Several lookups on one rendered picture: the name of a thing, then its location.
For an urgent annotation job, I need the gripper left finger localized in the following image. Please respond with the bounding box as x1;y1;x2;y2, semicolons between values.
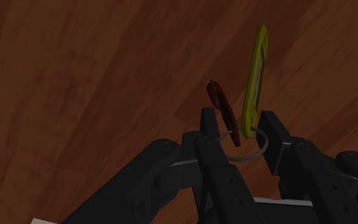
61;107;261;224

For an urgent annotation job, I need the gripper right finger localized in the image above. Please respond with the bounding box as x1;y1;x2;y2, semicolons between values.
256;110;358;224

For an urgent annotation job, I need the yellow and red keychain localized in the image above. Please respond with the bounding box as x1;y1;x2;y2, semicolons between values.
205;24;270;162

